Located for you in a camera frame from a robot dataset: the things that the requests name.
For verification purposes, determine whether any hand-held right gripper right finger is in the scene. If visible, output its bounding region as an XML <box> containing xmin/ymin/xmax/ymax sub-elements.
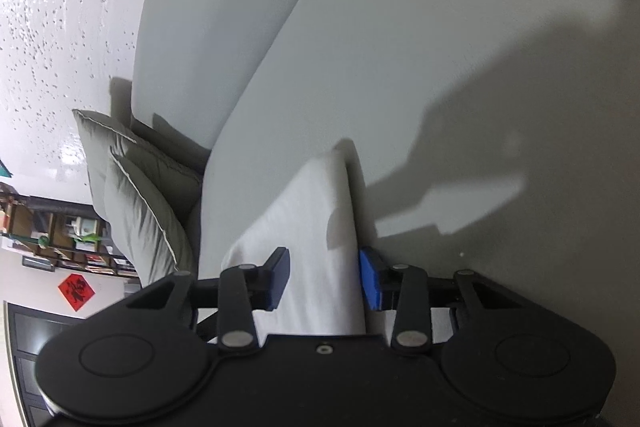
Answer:
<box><xmin>358</xmin><ymin>246</ymin><xmax>527</xmax><ymax>356</ymax></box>

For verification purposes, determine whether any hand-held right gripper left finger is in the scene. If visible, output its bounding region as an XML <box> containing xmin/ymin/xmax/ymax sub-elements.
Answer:
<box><xmin>121</xmin><ymin>246</ymin><xmax>291</xmax><ymax>354</ymax></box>

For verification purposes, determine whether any white garment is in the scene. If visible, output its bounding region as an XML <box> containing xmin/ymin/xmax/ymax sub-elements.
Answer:
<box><xmin>207</xmin><ymin>152</ymin><xmax>453</xmax><ymax>345</ymax></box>

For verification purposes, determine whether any grey pillow with white piping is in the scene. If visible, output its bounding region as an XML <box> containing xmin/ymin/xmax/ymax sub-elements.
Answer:
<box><xmin>72</xmin><ymin>109</ymin><xmax>211</xmax><ymax>219</ymax></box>
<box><xmin>104</xmin><ymin>146</ymin><xmax>205</xmax><ymax>289</ymax></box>

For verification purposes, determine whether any cluttered storage shelf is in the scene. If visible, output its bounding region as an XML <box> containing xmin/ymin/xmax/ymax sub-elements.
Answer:
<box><xmin>0</xmin><ymin>179</ymin><xmax>142</xmax><ymax>279</ymax></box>

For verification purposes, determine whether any dark door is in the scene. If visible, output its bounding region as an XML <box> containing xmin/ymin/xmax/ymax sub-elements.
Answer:
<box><xmin>2</xmin><ymin>300</ymin><xmax>90</xmax><ymax>427</ymax></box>

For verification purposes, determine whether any red paper wall decoration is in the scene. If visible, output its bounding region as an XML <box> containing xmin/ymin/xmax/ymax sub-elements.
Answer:
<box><xmin>57</xmin><ymin>272</ymin><xmax>96</xmax><ymax>313</ymax></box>

